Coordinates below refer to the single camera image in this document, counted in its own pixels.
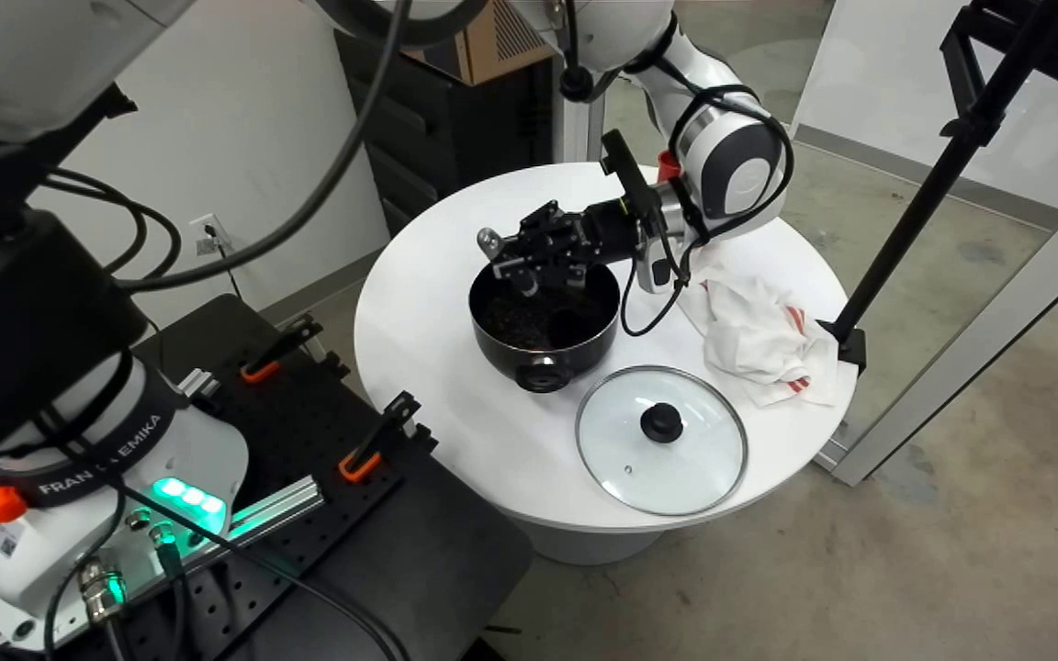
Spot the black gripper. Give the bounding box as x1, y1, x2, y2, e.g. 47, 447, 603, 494
473, 190, 659, 303

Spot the black cooking pot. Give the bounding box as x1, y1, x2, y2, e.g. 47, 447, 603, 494
465, 248, 624, 402

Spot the black drawer cabinet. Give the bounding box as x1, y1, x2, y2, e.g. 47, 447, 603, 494
330, 27, 560, 231

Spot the brown cardboard box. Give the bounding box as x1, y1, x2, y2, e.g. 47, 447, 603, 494
454, 0, 560, 91

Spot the white crumpled cloth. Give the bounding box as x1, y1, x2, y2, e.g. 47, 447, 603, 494
671, 234, 859, 411

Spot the glass lid with black knob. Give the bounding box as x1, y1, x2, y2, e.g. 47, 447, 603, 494
571, 359, 755, 523

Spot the orange black bar clamp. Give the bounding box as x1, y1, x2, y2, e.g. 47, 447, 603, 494
336, 389, 425, 486
236, 313, 327, 395

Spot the black perforated breadboard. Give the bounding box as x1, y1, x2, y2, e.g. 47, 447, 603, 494
122, 291, 439, 661

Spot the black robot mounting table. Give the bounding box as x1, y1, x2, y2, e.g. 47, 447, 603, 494
242, 459, 537, 661

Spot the black tripod stand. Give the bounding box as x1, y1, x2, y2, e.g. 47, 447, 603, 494
811, 0, 1058, 370

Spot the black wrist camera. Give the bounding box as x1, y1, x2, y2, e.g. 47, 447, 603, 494
600, 124, 669, 231

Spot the black cable bundle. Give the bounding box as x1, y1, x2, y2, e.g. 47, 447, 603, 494
32, 0, 417, 303

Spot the white wall outlet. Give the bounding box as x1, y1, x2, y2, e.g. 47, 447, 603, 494
189, 210, 236, 265

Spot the grey metal partition frame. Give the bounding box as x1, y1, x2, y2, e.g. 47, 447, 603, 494
811, 162, 1058, 489

